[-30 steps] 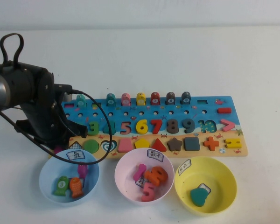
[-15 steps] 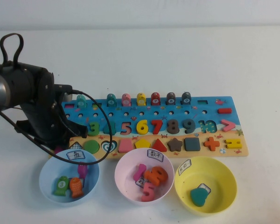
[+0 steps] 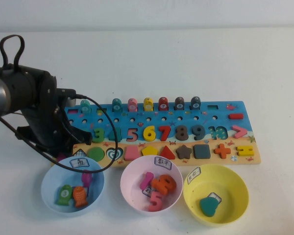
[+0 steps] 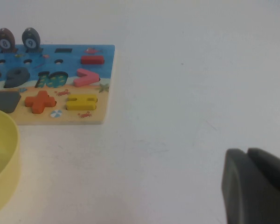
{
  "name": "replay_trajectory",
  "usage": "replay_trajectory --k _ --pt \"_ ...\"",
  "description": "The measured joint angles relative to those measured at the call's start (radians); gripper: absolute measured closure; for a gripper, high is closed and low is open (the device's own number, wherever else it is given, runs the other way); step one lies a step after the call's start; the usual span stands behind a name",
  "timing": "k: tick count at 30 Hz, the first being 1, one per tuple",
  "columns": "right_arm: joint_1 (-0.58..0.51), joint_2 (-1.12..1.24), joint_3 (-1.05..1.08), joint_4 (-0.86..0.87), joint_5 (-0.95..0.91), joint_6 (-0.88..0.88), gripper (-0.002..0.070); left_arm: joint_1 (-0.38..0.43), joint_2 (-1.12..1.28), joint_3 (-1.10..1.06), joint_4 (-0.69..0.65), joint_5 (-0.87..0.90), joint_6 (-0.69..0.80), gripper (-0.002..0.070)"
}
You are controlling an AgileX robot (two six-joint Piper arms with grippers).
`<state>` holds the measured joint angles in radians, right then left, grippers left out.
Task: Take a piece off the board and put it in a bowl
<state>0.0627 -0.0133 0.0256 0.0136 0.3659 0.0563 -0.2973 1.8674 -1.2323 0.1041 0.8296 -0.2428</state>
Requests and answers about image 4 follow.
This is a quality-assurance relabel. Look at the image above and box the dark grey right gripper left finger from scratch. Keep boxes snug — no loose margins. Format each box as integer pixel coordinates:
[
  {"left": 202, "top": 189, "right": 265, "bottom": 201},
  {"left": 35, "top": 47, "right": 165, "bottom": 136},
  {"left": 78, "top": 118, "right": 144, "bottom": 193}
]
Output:
[{"left": 221, "top": 148, "right": 280, "bottom": 224}]

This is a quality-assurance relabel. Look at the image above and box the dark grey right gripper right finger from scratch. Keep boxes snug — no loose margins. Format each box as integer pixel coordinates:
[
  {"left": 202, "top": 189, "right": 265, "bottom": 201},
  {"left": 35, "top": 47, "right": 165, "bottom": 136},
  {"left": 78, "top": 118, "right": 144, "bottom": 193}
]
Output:
[{"left": 246, "top": 147, "right": 280, "bottom": 190}]

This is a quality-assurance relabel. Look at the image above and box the colourful wooden puzzle board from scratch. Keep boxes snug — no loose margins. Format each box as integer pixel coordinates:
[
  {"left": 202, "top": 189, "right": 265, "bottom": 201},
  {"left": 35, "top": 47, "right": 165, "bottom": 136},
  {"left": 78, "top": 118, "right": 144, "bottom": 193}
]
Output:
[{"left": 0, "top": 44, "right": 115, "bottom": 126}]

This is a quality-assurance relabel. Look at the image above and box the yellow plastic bowl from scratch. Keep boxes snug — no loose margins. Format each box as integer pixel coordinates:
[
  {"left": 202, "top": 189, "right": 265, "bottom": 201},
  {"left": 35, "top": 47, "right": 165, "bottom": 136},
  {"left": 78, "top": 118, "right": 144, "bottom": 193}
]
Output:
[{"left": 0, "top": 107, "right": 21, "bottom": 219}]

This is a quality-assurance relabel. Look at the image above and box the dark grey wooden square piece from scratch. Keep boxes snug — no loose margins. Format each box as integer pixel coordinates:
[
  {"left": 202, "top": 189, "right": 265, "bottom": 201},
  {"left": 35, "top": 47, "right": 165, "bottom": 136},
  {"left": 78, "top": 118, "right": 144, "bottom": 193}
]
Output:
[{"left": 0, "top": 91, "right": 21, "bottom": 114}]

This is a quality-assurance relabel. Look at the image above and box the yellow wooden equals sign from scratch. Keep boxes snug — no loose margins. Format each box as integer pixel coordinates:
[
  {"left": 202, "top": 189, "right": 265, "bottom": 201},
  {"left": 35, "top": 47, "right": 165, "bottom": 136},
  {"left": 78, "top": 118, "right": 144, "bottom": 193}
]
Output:
[{"left": 66, "top": 94, "right": 98, "bottom": 111}]

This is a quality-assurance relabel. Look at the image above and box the pink wooden greater-than sign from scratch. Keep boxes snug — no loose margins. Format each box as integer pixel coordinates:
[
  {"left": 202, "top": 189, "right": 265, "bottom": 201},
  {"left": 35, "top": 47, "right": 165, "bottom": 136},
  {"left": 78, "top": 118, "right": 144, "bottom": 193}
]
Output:
[{"left": 73, "top": 68, "right": 100, "bottom": 87}]

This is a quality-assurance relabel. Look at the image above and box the red wooden minus sign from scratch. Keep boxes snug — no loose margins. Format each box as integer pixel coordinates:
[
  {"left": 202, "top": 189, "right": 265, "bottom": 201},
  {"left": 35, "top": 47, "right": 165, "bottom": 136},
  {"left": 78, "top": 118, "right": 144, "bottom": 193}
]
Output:
[{"left": 80, "top": 55, "right": 105, "bottom": 65}]

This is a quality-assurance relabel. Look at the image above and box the orange wooden plus sign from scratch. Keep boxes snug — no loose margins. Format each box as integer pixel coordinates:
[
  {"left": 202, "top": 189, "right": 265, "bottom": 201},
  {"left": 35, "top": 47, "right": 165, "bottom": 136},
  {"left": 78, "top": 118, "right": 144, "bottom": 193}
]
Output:
[{"left": 24, "top": 90, "right": 56, "bottom": 114}]

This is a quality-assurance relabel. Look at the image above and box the dark grey wooden number 9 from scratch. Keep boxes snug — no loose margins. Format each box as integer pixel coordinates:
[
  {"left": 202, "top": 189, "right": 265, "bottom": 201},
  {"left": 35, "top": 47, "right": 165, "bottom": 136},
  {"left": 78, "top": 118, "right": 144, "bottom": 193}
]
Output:
[{"left": 3, "top": 68, "right": 30, "bottom": 89}]

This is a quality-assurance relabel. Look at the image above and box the dark grey fish peg 9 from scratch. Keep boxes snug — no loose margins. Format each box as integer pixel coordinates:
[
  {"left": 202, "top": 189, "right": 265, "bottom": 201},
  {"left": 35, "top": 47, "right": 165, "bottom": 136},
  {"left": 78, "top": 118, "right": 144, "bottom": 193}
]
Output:
[{"left": 21, "top": 27, "right": 41, "bottom": 51}]

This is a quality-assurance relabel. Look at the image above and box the brown fish peg number 8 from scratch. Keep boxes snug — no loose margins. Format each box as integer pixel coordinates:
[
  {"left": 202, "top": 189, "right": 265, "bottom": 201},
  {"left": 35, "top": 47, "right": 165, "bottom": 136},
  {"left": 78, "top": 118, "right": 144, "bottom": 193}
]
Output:
[{"left": 0, "top": 28, "right": 16, "bottom": 51}]

